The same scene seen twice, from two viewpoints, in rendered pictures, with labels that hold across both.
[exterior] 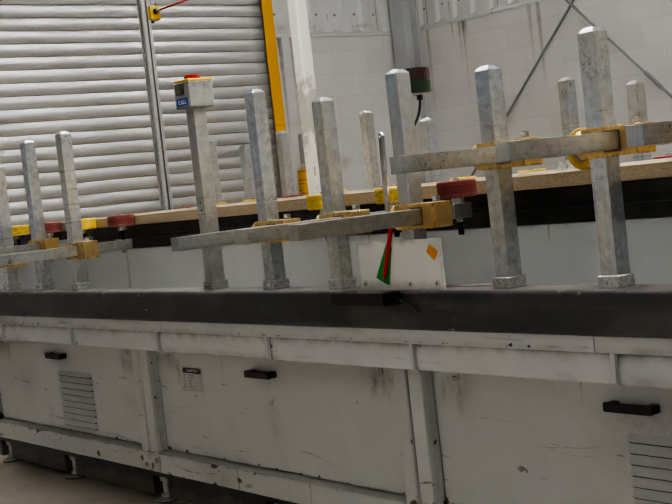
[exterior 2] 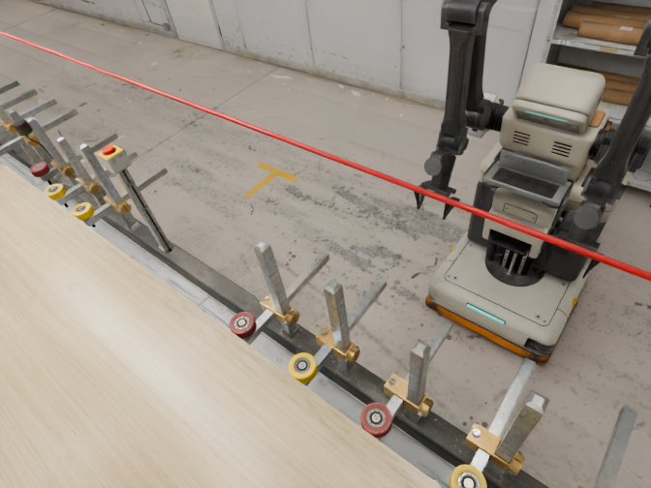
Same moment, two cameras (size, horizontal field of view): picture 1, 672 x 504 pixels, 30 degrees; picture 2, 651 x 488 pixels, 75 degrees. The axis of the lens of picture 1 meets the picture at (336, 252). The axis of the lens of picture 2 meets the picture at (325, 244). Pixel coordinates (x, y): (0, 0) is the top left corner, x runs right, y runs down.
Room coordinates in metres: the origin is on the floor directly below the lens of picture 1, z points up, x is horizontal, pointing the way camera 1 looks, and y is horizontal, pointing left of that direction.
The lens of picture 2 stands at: (4.52, 0.83, 2.01)
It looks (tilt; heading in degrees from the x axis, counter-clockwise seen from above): 47 degrees down; 173
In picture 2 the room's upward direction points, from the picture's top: 10 degrees counter-clockwise
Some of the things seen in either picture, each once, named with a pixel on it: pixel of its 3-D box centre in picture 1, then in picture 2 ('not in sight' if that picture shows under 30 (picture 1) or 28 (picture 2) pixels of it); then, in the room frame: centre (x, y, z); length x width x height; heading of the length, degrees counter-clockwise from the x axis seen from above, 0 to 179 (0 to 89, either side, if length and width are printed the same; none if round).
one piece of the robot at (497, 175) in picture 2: not in sight; (525, 187); (3.58, 1.66, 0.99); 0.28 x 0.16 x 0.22; 38
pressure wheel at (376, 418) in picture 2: (50, 238); (376, 424); (4.14, 0.93, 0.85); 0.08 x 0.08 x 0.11
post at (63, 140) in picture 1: (72, 212); (278, 294); (3.69, 0.76, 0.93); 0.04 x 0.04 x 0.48; 38
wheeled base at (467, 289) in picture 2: not in sight; (510, 278); (3.40, 1.89, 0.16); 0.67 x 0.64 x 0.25; 128
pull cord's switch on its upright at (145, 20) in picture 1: (162, 127); not in sight; (5.41, 0.68, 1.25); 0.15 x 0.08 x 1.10; 38
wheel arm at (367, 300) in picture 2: (26, 250); (345, 328); (3.82, 0.94, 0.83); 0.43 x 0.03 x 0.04; 128
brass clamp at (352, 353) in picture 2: (43, 247); (337, 345); (3.87, 0.90, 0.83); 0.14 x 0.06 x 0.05; 38
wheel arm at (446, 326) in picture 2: not in sight; (414, 376); (4.02, 1.09, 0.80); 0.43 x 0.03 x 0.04; 128
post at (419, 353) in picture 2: (5, 237); (416, 389); (4.09, 1.06, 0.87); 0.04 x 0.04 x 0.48; 38
